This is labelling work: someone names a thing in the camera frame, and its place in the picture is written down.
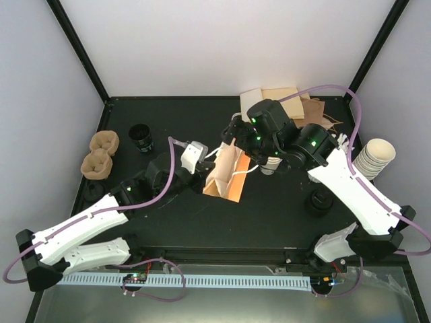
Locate orange paper bag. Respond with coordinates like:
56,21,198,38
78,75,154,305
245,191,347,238
240,87,304,122
203,143,251,203

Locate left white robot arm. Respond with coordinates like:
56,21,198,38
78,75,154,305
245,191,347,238
15,153,216,292

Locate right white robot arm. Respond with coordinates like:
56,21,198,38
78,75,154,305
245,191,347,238
221,99,416,271

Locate white paper cup stack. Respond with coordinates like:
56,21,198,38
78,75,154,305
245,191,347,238
260,157,281,176

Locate brown kraft paper bag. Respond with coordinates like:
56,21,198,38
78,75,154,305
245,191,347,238
299,98,342,134

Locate black printed paper cup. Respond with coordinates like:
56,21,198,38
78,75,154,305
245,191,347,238
128,124,154,153

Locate right black lid stack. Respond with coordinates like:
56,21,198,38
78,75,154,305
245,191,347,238
304,188,334,218

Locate black lid stack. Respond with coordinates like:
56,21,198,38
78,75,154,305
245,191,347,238
304,188,334,218
82,182,107,205

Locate brown pulp cup carrier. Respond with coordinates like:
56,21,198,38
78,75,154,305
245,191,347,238
80,131,119,180

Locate left black lid stack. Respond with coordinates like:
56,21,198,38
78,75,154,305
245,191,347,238
82,182,107,205

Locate small circuit board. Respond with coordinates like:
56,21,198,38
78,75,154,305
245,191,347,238
123,273,147,284

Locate tilted paper cup stack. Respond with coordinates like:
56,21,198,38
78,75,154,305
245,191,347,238
353,138,396,181

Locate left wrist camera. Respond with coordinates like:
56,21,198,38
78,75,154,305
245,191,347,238
180,141,208,174

